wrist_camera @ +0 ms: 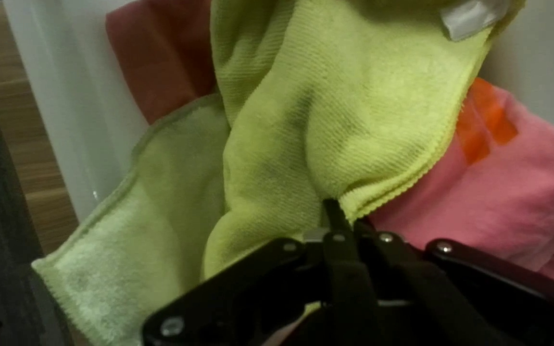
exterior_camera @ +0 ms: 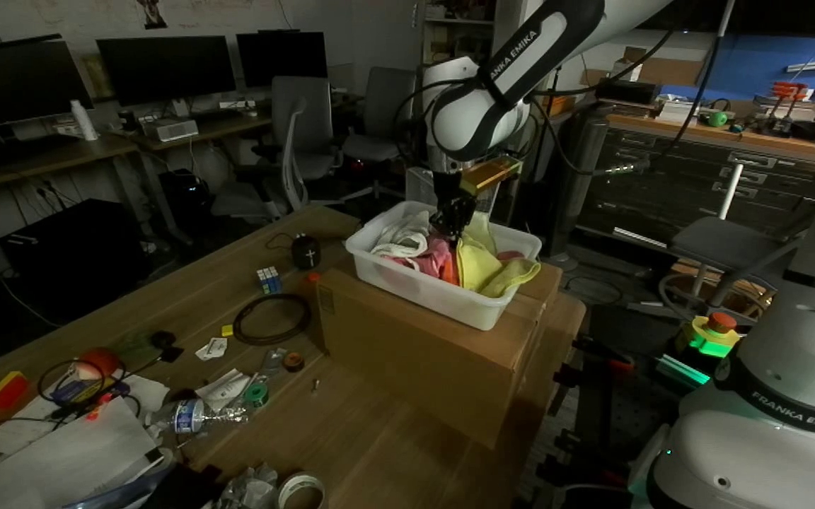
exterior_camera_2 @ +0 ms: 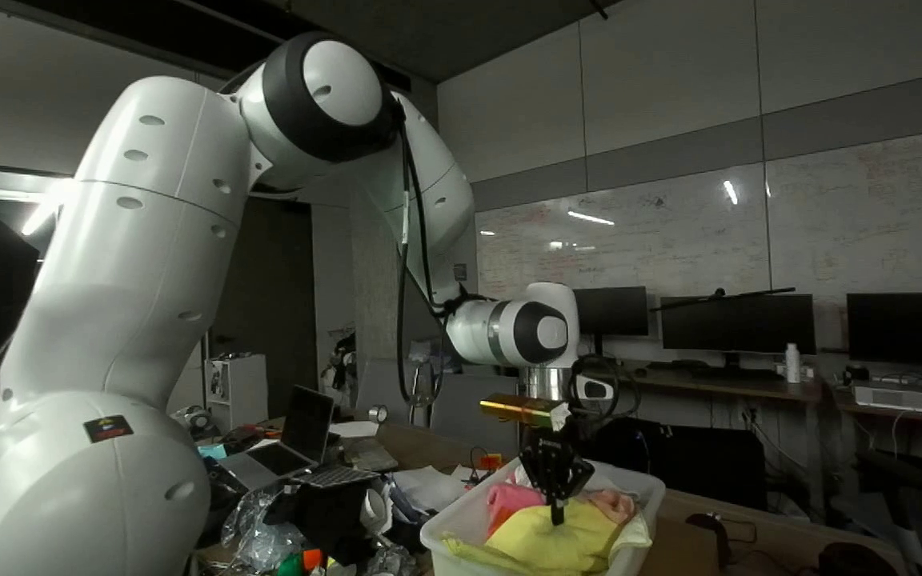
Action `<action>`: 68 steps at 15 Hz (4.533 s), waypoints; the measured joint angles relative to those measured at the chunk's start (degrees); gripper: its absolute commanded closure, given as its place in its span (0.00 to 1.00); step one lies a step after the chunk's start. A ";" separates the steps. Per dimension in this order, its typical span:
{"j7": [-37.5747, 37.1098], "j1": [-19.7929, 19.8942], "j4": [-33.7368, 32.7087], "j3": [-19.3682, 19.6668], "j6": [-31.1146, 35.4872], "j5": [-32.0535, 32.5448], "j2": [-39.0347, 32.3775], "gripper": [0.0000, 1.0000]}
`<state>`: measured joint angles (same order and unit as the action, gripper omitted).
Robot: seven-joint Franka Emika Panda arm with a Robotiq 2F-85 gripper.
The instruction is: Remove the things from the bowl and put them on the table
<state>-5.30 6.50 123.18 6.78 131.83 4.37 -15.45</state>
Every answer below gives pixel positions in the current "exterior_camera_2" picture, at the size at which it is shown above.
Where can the bright yellow cloth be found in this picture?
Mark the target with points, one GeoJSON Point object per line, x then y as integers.
{"type": "Point", "coordinates": [557, 539]}

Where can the white plastic bottle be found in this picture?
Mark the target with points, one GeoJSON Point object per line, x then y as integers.
{"type": "Point", "coordinates": [792, 365]}

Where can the white plastic bin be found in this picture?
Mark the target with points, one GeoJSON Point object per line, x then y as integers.
{"type": "Point", "coordinates": [462, 532]}

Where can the small white device box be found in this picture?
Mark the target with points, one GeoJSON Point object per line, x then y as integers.
{"type": "Point", "coordinates": [892, 397]}

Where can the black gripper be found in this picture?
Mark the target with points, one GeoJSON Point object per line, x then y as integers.
{"type": "Point", "coordinates": [556, 454]}

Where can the white cabinet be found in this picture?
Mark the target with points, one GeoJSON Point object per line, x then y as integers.
{"type": "Point", "coordinates": [238, 389]}

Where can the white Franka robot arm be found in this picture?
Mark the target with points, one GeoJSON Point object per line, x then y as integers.
{"type": "Point", "coordinates": [110, 322]}

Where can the black computer monitor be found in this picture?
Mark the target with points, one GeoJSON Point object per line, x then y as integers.
{"type": "Point", "coordinates": [611, 308]}
{"type": "Point", "coordinates": [911, 327]}
{"type": "Point", "coordinates": [739, 322]}

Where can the orange printed cloth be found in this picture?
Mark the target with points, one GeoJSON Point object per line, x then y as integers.
{"type": "Point", "coordinates": [611, 505]}

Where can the small orange object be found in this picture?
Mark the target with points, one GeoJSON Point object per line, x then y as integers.
{"type": "Point", "coordinates": [491, 461]}

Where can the silver open laptop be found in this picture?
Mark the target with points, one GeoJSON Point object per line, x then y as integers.
{"type": "Point", "coordinates": [306, 426]}

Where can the white crumpled papers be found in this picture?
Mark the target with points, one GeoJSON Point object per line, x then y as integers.
{"type": "Point", "coordinates": [429, 492]}

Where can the wooden office desk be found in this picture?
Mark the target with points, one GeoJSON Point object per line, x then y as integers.
{"type": "Point", "coordinates": [911, 418]}
{"type": "Point", "coordinates": [727, 384]}

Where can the crumpled clear plastic bag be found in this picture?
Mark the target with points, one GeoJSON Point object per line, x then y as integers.
{"type": "Point", "coordinates": [265, 532]}

